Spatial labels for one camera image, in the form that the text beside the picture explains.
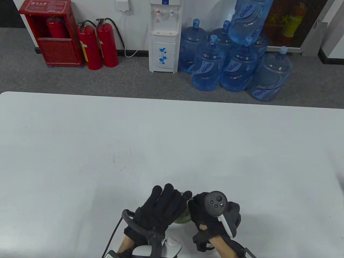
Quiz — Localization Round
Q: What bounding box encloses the group of blue water jugs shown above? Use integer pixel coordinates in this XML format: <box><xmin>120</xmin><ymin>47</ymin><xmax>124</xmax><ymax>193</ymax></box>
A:
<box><xmin>178</xmin><ymin>0</ymin><xmax>293</xmax><ymax>102</ymax></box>

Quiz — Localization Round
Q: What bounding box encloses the red fire extinguisher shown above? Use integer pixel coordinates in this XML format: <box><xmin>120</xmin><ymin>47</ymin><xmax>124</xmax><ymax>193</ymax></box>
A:
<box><xmin>46</xmin><ymin>17</ymin><xmax>70</xmax><ymax>39</ymax></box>
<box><xmin>96</xmin><ymin>18</ymin><xmax>126</xmax><ymax>68</ymax></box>
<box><xmin>77</xmin><ymin>20</ymin><xmax>103</xmax><ymax>71</ymax></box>

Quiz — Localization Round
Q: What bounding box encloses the black and white hand controller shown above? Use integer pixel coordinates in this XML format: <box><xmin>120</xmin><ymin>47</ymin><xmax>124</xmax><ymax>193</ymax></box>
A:
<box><xmin>122</xmin><ymin>210</ymin><xmax>184</xmax><ymax>258</ymax></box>
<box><xmin>203</xmin><ymin>191</ymin><xmax>238</xmax><ymax>238</ymax></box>

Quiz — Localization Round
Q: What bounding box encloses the person's right forearm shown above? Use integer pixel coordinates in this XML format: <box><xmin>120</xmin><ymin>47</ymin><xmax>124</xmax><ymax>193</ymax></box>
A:
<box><xmin>209</xmin><ymin>234</ymin><xmax>244</xmax><ymax>258</ymax></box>

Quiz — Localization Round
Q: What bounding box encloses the dark poster panel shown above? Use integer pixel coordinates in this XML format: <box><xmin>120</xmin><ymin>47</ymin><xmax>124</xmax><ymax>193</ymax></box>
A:
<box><xmin>262</xmin><ymin>0</ymin><xmax>329</xmax><ymax>48</ymax></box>

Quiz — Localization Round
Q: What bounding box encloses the person's left forearm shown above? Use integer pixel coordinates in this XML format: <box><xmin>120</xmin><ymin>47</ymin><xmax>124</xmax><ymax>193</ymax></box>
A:
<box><xmin>118</xmin><ymin>234</ymin><xmax>135</xmax><ymax>254</ymax></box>

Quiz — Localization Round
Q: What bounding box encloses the white water dispenser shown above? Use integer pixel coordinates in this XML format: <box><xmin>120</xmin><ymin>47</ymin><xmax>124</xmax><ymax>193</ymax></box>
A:
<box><xmin>149</xmin><ymin>0</ymin><xmax>183</xmax><ymax>74</ymax></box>

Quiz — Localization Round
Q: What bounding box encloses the person's left hand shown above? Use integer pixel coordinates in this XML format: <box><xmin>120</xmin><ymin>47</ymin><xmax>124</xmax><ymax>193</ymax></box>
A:
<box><xmin>124</xmin><ymin>183</ymin><xmax>193</xmax><ymax>239</ymax></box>

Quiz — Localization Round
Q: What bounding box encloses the red fire extinguisher cabinet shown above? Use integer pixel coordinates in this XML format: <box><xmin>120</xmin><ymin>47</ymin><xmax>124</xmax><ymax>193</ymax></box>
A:
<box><xmin>19</xmin><ymin>0</ymin><xmax>84</xmax><ymax>68</ymax></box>

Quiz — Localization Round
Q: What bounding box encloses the white power cable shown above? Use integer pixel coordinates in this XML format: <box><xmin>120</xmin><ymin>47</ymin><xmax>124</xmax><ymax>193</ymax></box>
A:
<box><xmin>120</xmin><ymin>11</ymin><xmax>149</xmax><ymax>58</ymax></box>

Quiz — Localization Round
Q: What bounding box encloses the person's right hand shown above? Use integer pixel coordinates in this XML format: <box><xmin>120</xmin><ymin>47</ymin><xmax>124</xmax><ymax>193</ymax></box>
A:
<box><xmin>188</xmin><ymin>192</ymin><xmax>241</xmax><ymax>239</ymax></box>

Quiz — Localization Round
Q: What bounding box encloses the grey metal post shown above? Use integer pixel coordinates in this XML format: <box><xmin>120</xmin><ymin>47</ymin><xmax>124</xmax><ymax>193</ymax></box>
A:
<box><xmin>302</xmin><ymin>0</ymin><xmax>341</xmax><ymax>56</ymax></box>

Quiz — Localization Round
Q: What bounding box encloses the green seasoning dish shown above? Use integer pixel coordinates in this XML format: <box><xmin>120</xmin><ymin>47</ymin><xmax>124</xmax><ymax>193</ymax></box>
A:
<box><xmin>173</xmin><ymin>206</ymin><xmax>192</xmax><ymax>224</ymax></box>

